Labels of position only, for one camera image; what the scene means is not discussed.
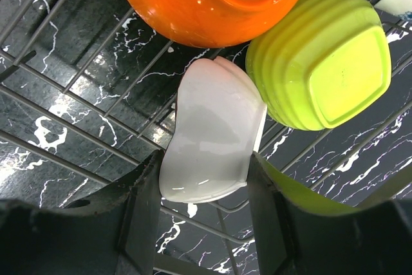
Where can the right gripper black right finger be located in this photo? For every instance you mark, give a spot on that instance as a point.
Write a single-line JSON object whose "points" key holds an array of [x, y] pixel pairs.
{"points": [[298, 231]]}

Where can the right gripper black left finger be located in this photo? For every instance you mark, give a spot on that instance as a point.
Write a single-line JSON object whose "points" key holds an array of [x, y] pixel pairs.
{"points": [[111, 231]]}

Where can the colourful patterned small bowl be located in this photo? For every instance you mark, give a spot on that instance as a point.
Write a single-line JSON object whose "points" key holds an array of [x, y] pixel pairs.
{"points": [[220, 117]]}

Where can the white top bowl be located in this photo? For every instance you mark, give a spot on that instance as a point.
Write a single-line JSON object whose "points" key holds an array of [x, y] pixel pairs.
{"points": [[322, 64]]}

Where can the blue white patterned bowl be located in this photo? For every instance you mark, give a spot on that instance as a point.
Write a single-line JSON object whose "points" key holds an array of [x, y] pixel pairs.
{"points": [[399, 8]]}

